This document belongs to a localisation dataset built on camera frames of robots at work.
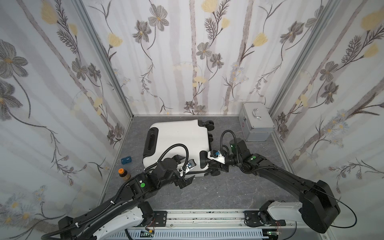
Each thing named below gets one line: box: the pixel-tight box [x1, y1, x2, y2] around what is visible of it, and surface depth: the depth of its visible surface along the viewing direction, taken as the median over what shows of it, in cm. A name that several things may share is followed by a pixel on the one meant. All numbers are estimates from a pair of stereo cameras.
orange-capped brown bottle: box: [118, 168, 128, 177], surface depth 83 cm
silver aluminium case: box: [238, 102, 276, 142], surface depth 101 cm
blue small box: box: [121, 156, 132, 165], surface depth 95 cm
